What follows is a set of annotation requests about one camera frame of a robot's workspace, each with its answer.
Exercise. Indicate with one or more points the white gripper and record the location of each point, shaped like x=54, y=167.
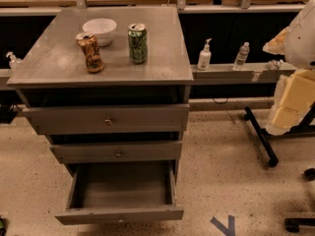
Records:
x=302, y=43

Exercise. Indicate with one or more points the grey bottom drawer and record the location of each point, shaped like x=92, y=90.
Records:
x=118, y=192

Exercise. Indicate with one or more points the grey drawer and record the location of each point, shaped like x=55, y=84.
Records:
x=118, y=192
x=111, y=152
x=108, y=119

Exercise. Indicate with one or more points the grey top drawer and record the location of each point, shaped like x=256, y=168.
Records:
x=108, y=119

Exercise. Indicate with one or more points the grey middle drawer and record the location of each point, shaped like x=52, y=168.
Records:
x=111, y=152

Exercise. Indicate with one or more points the grey wooden drawer cabinet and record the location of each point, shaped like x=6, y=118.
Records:
x=109, y=88

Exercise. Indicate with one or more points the crumpled clear plastic wrapper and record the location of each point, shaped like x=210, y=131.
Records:
x=275, y=64

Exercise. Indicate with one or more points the clear water bottle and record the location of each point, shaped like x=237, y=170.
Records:
x=241, y=56

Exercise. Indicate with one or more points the black metal stand base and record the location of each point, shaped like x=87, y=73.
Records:
x=304, y=128

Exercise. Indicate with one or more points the white pump bottle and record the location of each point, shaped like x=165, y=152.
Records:
x=205, y=56

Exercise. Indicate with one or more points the black caster wheel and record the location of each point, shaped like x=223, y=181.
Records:
x=310, y=174

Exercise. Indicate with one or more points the green soda can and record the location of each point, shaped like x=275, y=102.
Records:
x=137, y=39

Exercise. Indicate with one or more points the black chair caster base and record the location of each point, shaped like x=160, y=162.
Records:
x=292, y=224

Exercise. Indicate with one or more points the blue tape floor marker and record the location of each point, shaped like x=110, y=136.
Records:
x=226, y=230

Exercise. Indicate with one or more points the white bowl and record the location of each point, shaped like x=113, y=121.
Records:
x=103, y=29

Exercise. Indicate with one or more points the crushed gold can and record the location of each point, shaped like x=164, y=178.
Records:
x=88, y=43

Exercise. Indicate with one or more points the clear pump bottle left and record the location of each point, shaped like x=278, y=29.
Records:
x=14, y=61

